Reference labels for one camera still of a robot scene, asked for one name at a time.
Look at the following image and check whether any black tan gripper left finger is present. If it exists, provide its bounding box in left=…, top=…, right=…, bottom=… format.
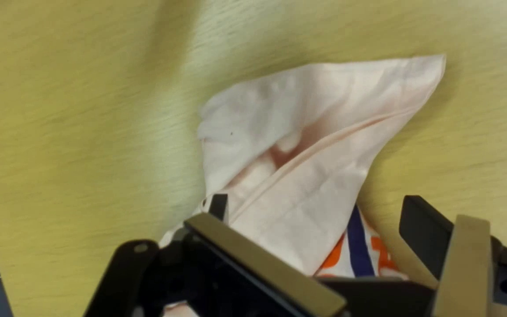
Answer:
left=183, top=192, right=349, bottom=317

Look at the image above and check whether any black tan gripper right finger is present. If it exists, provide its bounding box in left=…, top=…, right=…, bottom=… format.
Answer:
left=400, top=194, right=495, bottom=317

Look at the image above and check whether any peach pink shirt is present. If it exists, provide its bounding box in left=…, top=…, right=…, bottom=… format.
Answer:
left=159, top=53, right=447, bottom=317

